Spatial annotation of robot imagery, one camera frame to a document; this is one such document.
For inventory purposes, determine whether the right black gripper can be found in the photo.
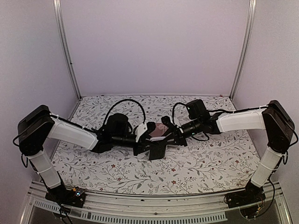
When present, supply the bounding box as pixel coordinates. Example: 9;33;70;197
160;118;202;147

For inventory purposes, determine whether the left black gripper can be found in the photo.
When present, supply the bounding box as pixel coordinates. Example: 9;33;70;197
112;133;158;156

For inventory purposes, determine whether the black phone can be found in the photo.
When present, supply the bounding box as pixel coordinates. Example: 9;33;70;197
149;145;166;161

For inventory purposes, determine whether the clear white phone case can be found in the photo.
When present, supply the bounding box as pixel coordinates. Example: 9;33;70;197
150;136;165;142

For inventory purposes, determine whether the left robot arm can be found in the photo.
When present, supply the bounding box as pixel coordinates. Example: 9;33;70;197
13;105;150;203

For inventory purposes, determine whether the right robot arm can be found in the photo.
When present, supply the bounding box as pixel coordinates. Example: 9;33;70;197
161;100;298;203

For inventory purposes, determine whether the pink phone case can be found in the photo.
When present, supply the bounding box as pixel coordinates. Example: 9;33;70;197
149;123;168;137

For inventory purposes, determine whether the floral patterned table mat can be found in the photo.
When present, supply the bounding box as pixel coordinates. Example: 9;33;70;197
52;96;260;195

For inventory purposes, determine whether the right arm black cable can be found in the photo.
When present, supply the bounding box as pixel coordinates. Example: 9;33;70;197
172;101;190;124

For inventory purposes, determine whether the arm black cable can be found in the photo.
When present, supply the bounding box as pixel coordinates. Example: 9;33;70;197
172;101;190;124
107;99;147;126

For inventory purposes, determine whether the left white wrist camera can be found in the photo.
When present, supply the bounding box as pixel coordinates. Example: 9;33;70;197
135;123;148;142

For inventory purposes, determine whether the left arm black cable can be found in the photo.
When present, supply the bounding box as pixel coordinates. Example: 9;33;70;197
107;99;147;126

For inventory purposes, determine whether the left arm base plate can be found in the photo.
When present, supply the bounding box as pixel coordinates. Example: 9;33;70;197
45;188;86;208

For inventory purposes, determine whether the front aluminium rail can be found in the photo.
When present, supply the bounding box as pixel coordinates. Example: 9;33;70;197
27;181;273;218

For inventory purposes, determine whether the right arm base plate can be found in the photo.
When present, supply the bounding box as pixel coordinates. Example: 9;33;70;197
224;188;266;208

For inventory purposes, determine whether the right aluminium frame post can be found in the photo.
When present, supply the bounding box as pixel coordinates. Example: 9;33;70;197
229;0;256;101

